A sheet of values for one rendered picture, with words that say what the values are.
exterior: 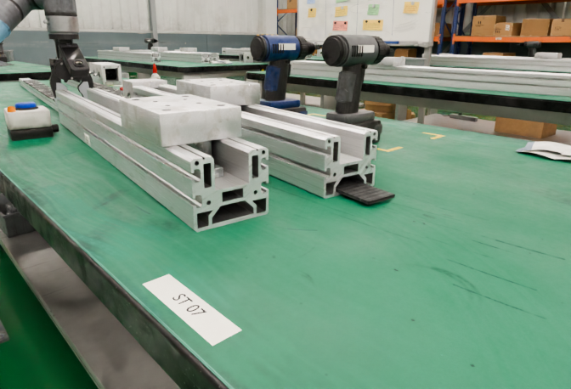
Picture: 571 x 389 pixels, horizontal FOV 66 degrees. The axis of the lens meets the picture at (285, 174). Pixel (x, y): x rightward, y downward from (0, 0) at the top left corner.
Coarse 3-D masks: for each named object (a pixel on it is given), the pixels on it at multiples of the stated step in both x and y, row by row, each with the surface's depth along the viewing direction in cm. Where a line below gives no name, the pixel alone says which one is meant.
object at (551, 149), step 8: (528, 144) 87; (536, 144) 86; (544, 144) 85; (552, 144) 85; (560, 144) 85; (536, 152) 83; (544, 152) 82; (552, 152) 82; (560, 152) 81; (568, 152) 80
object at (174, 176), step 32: (64, 96) 100; (96, 96) 105; (96, 128) 79; (128, 160) 66; (160, 160) 55; (192, 160) 47; (224, 160) 56; (256, 160) 52; (160, 192) 56; (192, 192) 48; (224, 192) 53; (256, 192) 53; (192, 224) 49; (224, 224) 51
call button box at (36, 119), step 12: (24, 108) 94; (36, 108) 95; (12, 120) 91; (24, 120) 92; (36, 120) 93; (48, 120) 95; (12, 132) 91; (24, 132) 93; (36, 132) 94; (48, 132) 95
